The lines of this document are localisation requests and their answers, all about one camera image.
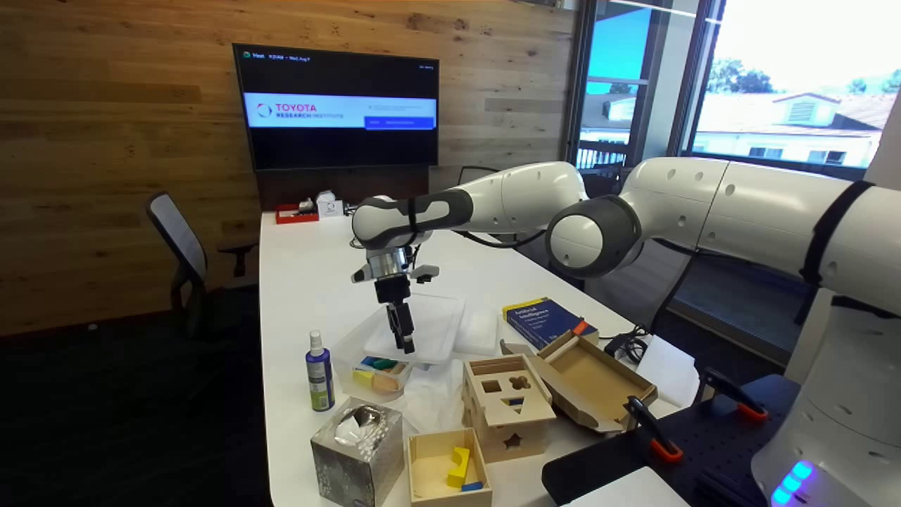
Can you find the black cable with adapter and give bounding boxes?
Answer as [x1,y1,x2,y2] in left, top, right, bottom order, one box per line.
[602,326,654,369]

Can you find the wooden shape sorter box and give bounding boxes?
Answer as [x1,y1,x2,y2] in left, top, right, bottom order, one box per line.
[462,356,554,461]

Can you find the open cardboard box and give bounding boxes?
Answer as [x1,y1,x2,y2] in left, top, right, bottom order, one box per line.
[529,336,657,435]

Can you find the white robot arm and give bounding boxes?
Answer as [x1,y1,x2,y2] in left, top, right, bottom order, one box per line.
[353,157,901,507]

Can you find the black clamp orange handle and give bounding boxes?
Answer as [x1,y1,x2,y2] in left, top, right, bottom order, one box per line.
[625,398,685,464]

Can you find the blue spray bottle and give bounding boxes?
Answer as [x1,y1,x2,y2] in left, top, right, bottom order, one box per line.
[304,332,336,412]

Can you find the white paper sheet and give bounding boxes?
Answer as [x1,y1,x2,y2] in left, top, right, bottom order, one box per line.
[637,336,701,409]

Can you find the red flat object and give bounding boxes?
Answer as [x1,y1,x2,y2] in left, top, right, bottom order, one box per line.
[276,207,318,226]

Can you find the blue and yellow book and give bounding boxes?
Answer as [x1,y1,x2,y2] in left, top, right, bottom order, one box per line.
[501,298,592,349]

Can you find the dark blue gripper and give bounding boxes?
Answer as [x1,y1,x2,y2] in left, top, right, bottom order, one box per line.
[376,276,415,352]

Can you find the grey tissue box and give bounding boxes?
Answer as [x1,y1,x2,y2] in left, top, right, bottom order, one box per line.
[311,398,402,507]

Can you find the white plastic tote lid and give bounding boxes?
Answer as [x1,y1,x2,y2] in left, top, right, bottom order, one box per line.
[363,294,466,363]

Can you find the wall mounted tv screen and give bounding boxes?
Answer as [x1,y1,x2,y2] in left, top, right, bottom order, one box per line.
[233,45,440,171]

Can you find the white object near tv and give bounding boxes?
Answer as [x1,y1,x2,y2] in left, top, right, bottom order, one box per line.
[317,191,343,218]

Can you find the grey office chair far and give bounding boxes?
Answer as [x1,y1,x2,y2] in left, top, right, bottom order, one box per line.
[146,191,256,340]

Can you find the wooden tray with blocks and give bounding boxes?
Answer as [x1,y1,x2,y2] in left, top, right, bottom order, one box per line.
[407,429,494,507]

